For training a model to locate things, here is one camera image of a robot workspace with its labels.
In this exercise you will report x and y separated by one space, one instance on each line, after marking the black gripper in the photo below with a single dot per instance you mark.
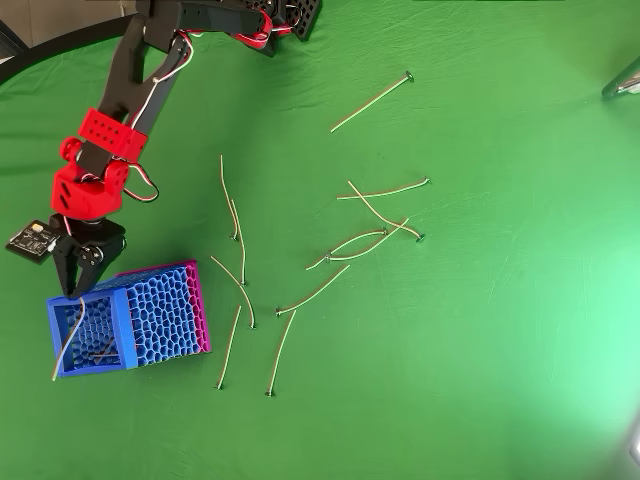
86 241

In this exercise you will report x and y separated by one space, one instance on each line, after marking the thin wooden stick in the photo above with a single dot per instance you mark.
60 361

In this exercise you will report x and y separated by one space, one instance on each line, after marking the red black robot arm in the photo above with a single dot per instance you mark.
122 75

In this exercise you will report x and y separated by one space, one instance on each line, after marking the blue magenta mesh basket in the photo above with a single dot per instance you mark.
160 310

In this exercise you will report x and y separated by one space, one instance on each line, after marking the black object edge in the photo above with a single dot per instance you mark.
10 40

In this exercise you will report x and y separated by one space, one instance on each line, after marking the green table cloth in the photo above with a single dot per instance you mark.
450 350

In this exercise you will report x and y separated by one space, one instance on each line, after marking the chrome tube stand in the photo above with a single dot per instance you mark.
625 82

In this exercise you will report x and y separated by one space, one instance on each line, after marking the wrist camera board black mount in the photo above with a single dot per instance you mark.
30 242

